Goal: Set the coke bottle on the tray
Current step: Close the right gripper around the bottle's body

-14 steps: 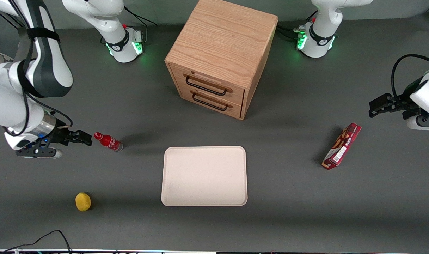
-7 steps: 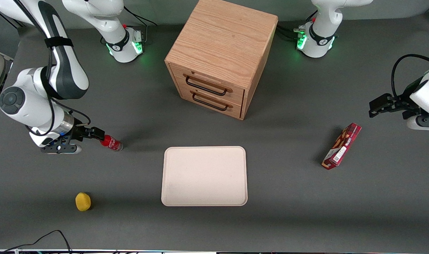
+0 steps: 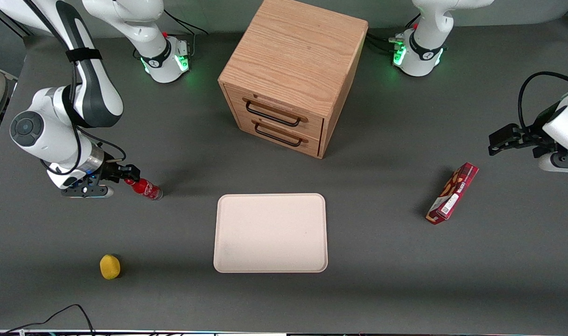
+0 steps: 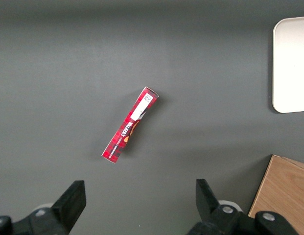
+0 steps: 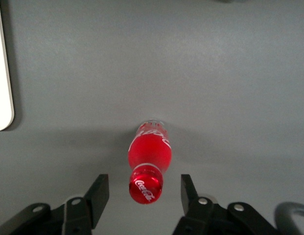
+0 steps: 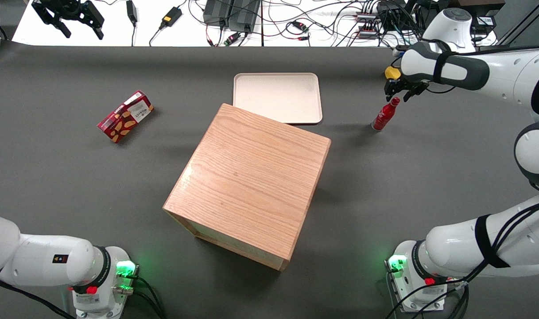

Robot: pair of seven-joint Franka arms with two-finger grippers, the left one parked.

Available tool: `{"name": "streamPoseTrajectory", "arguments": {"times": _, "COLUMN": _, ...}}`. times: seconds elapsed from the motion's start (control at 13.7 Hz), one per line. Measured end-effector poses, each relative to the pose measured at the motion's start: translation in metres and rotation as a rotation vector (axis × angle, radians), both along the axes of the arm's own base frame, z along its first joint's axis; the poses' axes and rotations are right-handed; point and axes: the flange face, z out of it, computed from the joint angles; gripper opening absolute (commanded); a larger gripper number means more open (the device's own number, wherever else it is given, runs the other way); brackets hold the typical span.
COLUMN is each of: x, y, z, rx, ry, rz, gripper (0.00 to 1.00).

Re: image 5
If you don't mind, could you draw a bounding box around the beige plastic tray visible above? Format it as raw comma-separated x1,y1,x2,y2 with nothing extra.
0,0,15,132

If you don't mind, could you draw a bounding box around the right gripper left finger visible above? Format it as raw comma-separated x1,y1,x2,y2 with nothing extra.
0,173,110,235

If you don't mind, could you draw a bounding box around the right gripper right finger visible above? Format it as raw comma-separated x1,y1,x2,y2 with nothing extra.
172,173,284,235

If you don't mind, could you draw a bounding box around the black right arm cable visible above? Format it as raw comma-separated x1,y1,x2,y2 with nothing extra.
274,201,304,235

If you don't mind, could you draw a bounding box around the red coke bottle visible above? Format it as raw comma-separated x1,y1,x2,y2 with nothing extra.
128,118,172,205

